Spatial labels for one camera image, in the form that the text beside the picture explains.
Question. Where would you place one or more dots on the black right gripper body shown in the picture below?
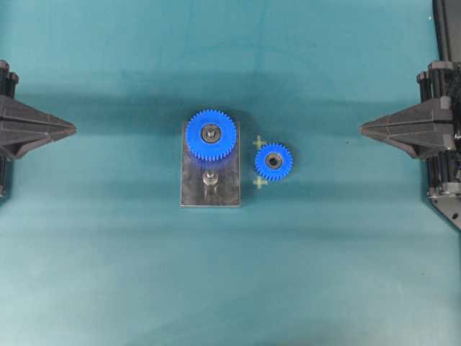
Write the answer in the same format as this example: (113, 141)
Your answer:
(442, 79)

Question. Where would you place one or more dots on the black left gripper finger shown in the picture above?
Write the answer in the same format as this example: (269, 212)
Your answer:
(16, 143)
(16, 111)

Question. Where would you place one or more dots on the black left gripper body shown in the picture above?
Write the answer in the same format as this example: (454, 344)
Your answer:
(9, 80)

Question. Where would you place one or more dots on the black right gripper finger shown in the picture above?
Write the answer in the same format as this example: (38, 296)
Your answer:
(417, 145)
(422, 113)

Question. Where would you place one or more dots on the small blue plastic gear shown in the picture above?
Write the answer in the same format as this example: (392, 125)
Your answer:
(273, 161)

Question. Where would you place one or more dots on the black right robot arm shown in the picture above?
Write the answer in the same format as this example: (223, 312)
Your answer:
(430, 130)

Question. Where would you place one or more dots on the large blue plastic gear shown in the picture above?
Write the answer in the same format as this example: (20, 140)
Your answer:
(211, 135)

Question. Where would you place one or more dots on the steel shaft on plate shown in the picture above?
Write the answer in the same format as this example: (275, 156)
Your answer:
(210, 178)

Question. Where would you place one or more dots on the grey metal base plate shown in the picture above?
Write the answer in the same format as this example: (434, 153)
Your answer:
(225, 194)

